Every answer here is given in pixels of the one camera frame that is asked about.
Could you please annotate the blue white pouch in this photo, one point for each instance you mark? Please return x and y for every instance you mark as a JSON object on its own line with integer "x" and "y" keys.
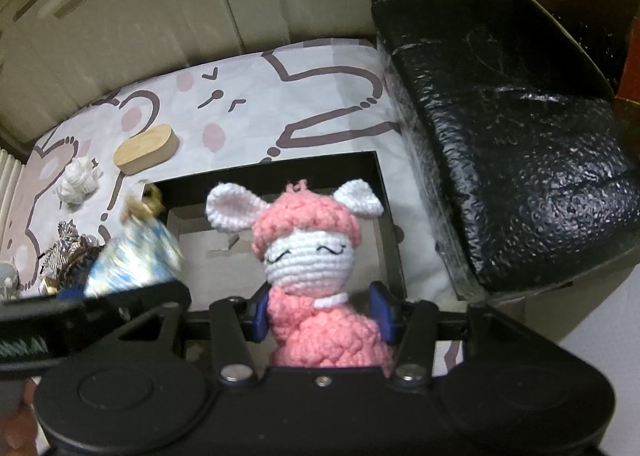
{"x": 137, "y": 261}

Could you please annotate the white ribbed panel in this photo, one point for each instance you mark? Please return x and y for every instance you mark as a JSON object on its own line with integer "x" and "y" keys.
{"x": 11, "y": 186}

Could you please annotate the pink crochet doll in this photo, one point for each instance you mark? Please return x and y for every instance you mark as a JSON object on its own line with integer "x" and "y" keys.
{"x": 310, "y": 261}

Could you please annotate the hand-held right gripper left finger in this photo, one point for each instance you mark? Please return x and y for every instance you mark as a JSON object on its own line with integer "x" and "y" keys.
{"x": 261, "y": 318}

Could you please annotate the black bubble wrap package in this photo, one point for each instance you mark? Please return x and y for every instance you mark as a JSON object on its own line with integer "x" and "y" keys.
{"x": 515, "y": 136}

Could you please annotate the black cardboard box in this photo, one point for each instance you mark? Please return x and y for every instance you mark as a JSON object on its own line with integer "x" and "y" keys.
{"x": 200, "y": 246}

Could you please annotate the small grey figurine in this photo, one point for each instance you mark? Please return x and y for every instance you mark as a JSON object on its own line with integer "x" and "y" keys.
{"x": 7, "y": 281}

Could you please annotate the zebra striped item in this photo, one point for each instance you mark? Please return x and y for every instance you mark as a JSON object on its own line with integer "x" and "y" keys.
{"x": 70, "y": 251}

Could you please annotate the oval wooden block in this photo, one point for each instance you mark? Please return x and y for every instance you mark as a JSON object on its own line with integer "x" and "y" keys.
{"x": 146, "y": 151}

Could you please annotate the person's left forearm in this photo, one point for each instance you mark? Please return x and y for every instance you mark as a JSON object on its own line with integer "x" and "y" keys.
{"x": 15, "y": 416}

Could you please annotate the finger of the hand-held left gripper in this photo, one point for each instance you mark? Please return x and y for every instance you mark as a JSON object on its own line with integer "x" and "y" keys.
{"x": 60, "y": 321}

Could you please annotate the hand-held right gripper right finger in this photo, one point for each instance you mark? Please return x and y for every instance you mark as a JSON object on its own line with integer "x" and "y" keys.
{"x": 382, "y": 311}

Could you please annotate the bear printed bed sheet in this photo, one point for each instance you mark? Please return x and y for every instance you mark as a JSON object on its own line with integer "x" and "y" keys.
{"x": 320, "y": 101}

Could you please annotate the white yarn ball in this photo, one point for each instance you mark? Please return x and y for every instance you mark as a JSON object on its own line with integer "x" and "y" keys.
{"x": 77, "y": 183}

